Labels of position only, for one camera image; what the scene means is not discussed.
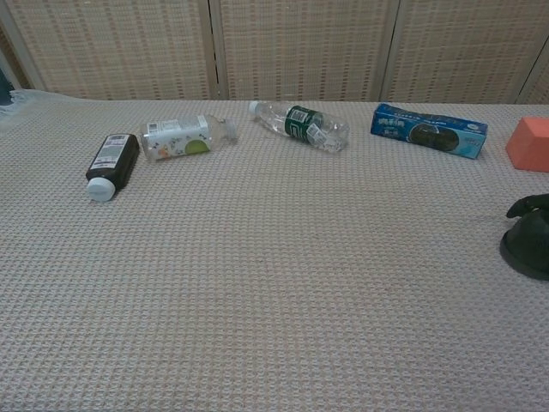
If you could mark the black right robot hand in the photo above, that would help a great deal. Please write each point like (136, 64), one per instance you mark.
(529, 203)

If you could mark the dark green rounded object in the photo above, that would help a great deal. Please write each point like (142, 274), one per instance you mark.
(532, 244)

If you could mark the orange foam block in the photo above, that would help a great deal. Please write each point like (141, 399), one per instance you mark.
(529, 148)

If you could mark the blue cookie box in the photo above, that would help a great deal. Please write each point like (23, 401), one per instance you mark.
(429, 131)

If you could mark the woven bamboo screen panel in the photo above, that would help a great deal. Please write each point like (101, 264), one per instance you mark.
(304, 47)
(116, 47)
(467, 47)

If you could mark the clear water bottle green label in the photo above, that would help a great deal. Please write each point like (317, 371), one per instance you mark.
(300, 124)

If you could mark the white waffle weave tablecloth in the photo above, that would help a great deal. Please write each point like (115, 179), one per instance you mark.
(274, 279)

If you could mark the clear bottle with floral label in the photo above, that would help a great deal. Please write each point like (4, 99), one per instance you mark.
(176, 139)

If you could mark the black bottle with white cap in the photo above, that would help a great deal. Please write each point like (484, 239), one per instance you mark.
(113, 159)

